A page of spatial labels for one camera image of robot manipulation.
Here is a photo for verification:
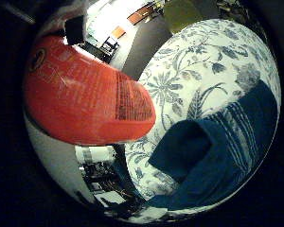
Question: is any orange spray bottle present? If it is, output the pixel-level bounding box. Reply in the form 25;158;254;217
22;34;157;147

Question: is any dark blue striped cloth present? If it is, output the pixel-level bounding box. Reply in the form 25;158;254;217
147;79;279;212

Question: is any small orange yellow panel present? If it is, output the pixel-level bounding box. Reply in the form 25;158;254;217
111;26;127;40

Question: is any blue floral white tablecloth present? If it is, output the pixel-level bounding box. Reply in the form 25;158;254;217
117;18;282;221

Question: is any orange wooden panel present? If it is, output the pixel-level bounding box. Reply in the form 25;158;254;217
127;4;154;26

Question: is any yellow-green chair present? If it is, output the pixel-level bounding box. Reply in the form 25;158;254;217
163;0;206;34

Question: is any black frame rack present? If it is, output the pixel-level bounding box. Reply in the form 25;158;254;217
98;35;120;57

